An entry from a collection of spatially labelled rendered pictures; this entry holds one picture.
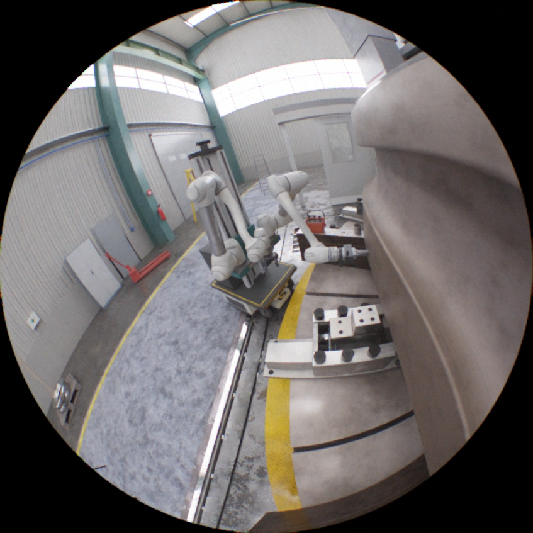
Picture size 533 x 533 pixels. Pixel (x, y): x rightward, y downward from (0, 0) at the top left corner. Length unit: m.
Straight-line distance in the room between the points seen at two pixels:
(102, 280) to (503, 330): 6.34
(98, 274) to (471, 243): 6.26
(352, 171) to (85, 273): 7.64
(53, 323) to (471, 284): 6.72
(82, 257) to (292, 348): 5.66
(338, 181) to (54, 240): 8.15
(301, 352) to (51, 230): 6.61
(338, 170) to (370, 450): 4.74
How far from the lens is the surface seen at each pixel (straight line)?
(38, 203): 6.77
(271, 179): 1.22
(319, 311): 1.00
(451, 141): 0.41
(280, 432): 1.57
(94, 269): 5.89
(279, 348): 1.21
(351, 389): 1.25
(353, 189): 4.74
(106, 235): 6.75
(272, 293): 1.74
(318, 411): 1.22
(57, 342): 6.37
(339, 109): 4.52
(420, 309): 0.57
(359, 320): 0.83
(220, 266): 1.23
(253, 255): 1.08
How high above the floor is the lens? 1.53
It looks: 35 degrees down
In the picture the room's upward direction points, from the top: 20 degrees counter-clockwise
